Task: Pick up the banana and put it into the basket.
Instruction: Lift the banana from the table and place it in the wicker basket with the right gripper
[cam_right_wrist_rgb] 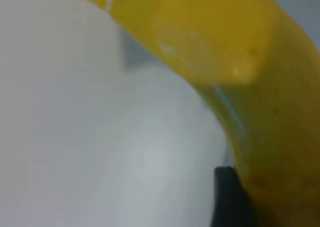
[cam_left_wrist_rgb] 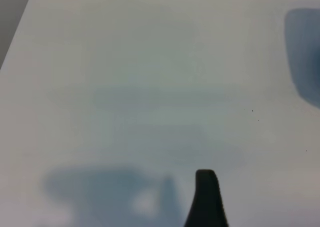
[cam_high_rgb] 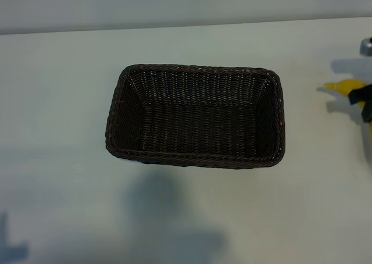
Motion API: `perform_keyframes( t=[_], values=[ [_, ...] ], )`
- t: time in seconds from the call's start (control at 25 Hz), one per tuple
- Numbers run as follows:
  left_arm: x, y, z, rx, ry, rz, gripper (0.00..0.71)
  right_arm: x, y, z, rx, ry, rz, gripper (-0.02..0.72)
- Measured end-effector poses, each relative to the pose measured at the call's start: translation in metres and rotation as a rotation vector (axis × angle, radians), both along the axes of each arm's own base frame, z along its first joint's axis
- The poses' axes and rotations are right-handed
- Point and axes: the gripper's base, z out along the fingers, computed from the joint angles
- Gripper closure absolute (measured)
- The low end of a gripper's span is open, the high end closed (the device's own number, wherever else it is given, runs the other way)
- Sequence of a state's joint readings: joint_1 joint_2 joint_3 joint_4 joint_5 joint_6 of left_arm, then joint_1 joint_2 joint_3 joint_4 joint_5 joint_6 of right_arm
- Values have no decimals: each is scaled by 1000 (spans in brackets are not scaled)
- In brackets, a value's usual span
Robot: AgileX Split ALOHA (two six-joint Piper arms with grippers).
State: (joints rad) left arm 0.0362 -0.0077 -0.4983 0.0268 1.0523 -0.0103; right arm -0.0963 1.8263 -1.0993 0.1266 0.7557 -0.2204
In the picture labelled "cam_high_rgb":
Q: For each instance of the dark brown wicker basket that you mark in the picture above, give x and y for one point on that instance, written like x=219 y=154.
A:
x=197 y=124

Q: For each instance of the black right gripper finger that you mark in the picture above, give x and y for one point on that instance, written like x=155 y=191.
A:
x=367 y=112
x=361 y=94

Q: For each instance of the yellow banana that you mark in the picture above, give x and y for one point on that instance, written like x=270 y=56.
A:
x=344 y=88

